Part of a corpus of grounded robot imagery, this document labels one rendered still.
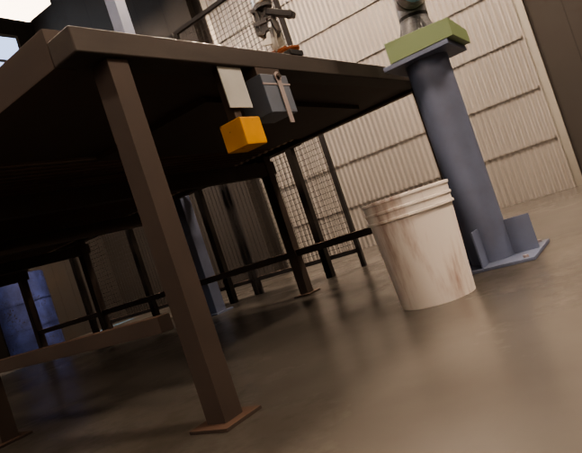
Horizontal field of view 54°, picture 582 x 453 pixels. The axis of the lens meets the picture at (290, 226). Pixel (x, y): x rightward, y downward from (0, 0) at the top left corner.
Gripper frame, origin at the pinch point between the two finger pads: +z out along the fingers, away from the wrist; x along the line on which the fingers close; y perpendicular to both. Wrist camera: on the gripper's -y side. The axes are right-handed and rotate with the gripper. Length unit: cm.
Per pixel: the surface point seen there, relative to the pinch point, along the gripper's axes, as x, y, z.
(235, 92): 70, -5, 26
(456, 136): -16, -52, 53
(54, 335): -267, 434, 104
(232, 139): 75, -2, 39
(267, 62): 52, -10, 17
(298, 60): 34.4, -14.7, 15.3
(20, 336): -240, 453, 92
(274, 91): 56, -11, 27
